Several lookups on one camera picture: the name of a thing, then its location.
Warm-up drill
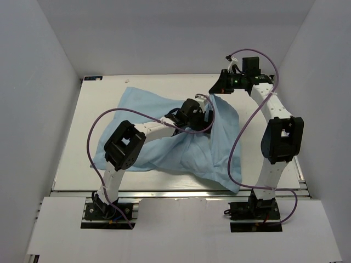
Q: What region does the left blue table sticker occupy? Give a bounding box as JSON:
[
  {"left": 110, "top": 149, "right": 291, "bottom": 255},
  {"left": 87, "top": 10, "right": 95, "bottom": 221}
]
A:
[{"left": 83, "top": 76, "right": 103, "bottom": 81}]

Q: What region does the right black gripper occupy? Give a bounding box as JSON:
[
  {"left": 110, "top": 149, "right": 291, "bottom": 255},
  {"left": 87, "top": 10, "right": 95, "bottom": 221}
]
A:
[{"left": 208, "top": 69, "right": 246, "bottom": 94}]

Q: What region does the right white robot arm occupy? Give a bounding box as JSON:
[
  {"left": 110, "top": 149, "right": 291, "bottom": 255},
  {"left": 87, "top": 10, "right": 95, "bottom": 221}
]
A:
[{"left": 210, "top": 55, "right": 304, "bottom": 221}]

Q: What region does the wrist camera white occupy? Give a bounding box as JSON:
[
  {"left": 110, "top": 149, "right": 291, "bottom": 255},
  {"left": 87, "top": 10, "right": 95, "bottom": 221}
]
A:
[
  {"left": 225, "top": 55, "right": 239, "bottom": 73},
  {"left": 195, "top": 94, "right": 209, "bottom": 112}
]

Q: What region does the purple cable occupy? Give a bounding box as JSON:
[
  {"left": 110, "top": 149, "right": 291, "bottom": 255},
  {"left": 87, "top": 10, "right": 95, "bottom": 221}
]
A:
[
  {"left": 224, "top": 48, "right": 299, "bottom": 226},
  {"left": 86, "top": 93, "right": 216, "bottom": 230}
]

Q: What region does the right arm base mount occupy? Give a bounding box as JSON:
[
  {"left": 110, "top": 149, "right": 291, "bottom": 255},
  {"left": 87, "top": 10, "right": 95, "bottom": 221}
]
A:
[{"left": 223, "top": 196, "right": 282, "bottom": 233}]

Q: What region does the light blue pillowcase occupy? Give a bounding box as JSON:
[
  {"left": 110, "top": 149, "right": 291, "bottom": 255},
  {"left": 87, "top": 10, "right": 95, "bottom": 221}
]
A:
[{"left": 93, "top": 87, "right": 242, "bottom": 193}]

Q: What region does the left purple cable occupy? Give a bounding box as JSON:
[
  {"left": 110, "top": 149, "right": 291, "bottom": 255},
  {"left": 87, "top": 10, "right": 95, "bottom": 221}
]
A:
[{"left": 86, "top": 93, "right": 216, "bottom": 230}]

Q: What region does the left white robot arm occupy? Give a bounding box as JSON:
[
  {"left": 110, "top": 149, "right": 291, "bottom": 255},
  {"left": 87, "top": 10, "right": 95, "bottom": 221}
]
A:
[{"left": 92, "top": 94, "right": 215, "bottom": 219}]

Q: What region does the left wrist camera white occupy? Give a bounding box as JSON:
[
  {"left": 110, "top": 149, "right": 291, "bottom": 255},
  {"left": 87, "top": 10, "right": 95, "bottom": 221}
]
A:
[{"left": 195, "top": 94, "right": 209, "bottom": 112}]

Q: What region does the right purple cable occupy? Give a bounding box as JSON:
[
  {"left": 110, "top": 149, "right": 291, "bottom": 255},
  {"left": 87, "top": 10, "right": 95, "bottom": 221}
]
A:
[{"left": 224, "top": 48, "right": 299, "bottom": 226}]

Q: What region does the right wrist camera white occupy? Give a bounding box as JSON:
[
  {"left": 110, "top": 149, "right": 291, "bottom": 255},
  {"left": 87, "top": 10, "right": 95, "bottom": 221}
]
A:
[{"left": 225, "top": 55, "right": 239, "bottom": 73}]

